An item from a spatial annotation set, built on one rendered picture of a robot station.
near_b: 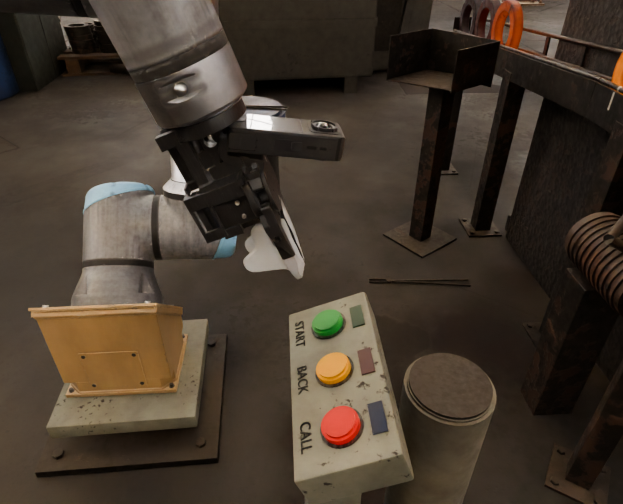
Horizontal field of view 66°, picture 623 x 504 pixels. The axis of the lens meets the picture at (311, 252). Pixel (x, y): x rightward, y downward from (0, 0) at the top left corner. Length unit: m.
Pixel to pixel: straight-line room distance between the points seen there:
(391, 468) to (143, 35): 0.43
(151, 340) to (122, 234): 0.23
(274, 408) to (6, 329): 0.88
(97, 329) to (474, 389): 0.76
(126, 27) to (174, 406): 0.90
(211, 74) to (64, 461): 1.04
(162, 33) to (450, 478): 0.64
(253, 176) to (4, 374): 1.23
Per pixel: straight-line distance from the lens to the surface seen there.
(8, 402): 1.52
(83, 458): 1.30
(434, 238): 1.92
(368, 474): 0.51
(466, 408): 0.67
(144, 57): 0.43
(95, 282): 1.10
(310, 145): 0.47
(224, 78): 0.44
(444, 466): 0.73
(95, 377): 1.21
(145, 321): 1.06
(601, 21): 1.61
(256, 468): 1.21
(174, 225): 1.09
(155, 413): 1.18
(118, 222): 1.11
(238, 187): 0.46
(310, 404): 0.55
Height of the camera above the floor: 1.03
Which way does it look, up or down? 35 degrees down
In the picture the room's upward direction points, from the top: straight up
